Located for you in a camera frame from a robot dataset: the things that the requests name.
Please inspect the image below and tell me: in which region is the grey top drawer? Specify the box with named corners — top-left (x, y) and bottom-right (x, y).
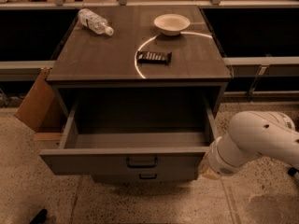
top-left (40, 89), bottom-right (217, 175)

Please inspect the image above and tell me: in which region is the grey drawer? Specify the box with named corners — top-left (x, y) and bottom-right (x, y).
top-left (92, 172), bottom-right (198, 183)
top-left (40, 89), bottom-right (217, 175)

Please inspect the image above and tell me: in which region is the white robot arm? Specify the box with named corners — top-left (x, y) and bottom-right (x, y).
top-left (199, 111), bottom-right (299, 179)

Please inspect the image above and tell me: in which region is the grey drawer cabinet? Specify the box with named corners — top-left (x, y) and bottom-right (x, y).
top-left (46, 5), bottom-right (234, 184)

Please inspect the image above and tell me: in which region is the lower grey drawer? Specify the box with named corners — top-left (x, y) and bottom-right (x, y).
top-left (92, 172), bottom-right (198, 183)

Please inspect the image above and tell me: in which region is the black chair caster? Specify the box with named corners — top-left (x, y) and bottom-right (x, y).
top-left (288, 167), bottom-right (298, 176)

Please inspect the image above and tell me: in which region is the dark chocolate bar wrapper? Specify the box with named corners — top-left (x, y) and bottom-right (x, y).
top-left (136, 51), bottom-right (172, 64)

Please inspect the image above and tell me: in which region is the white ceramic bowl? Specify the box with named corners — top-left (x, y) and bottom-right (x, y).
top-left (154, 14), bottom-right (191, 36)

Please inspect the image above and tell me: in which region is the black object on floor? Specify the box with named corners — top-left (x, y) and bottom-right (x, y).
top-left (29, 209), bottom-right (48, 224)

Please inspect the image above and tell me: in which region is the brown cardboard piece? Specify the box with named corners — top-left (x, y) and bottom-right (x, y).
top-left (15, 68), bottom-right (65, 142)

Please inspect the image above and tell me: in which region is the clear plastic water bottle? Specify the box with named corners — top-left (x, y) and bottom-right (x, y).
top-left (78, 8), bottom-right (114, 36)

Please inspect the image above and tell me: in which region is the metal railing frame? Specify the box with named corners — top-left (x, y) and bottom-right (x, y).
top-left (1, 0), bottom-right (299, 96)

